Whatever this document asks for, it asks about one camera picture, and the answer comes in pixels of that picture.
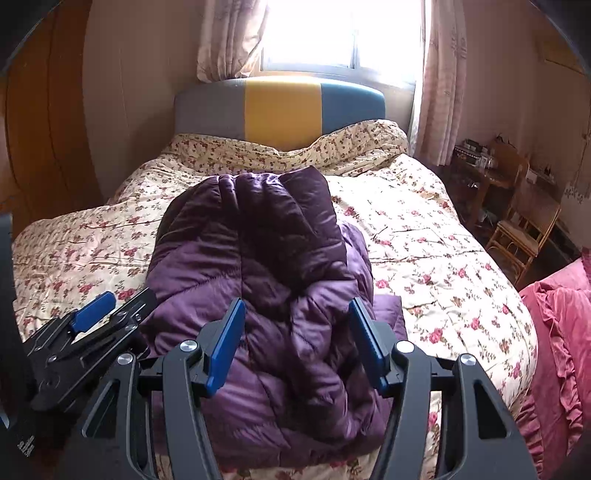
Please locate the wooden wardrobe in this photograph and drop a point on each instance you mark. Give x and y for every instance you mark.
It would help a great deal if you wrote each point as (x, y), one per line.
(41, 129)

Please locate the pink ruffled blanket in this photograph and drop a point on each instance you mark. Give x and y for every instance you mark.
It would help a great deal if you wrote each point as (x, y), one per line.
(558, 323)

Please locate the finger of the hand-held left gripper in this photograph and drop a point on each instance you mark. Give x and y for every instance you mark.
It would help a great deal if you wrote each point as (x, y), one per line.
(94, 311)
(136, 309)

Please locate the large rose print quilt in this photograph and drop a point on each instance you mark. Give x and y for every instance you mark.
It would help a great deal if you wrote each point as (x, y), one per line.
(438, 258)

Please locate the pale patterned curtain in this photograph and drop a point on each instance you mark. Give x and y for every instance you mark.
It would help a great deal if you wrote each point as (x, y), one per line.
(438, 83)
(231, 41)

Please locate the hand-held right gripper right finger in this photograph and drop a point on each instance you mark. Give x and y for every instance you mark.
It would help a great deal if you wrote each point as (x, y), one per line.
(367, 341)

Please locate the small floral print bedding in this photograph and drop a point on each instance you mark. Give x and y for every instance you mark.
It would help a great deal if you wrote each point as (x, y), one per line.
(277, 152)

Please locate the cluttered wooden side table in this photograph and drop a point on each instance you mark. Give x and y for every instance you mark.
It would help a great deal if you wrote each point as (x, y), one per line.
(475, 173)

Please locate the wooden rattan chair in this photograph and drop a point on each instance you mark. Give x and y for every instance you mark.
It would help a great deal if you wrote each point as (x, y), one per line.
(515, 228)

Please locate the purple quilted down coat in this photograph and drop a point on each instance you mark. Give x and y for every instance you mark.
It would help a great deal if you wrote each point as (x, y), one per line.
(277, 258)

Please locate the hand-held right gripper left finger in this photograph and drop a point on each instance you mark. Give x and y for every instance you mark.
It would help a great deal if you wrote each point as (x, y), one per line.
(226, 350)

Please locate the bright window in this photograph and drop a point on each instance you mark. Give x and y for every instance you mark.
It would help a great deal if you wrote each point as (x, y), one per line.
(323, 32)

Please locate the grey yellow blue headboard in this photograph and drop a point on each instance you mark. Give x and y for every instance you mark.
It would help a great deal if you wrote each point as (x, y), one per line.
(281, 110)

